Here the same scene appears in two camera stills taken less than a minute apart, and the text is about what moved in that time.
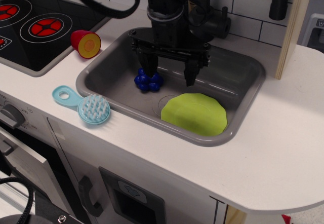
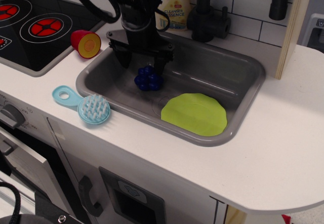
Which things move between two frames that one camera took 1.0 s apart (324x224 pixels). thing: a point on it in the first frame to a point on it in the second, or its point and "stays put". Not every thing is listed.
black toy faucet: [207, 22] stays put
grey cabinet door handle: [84, 187] stays put
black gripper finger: [149, 62] to [124, 57]
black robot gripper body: [170, 35] to [140, 34]
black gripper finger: [192, 70] to [159, 63]
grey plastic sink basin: [109, 64] stays put
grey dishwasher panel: [135, 203] stays put
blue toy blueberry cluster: [145, 83] stays put
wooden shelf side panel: [294, 25] stays put
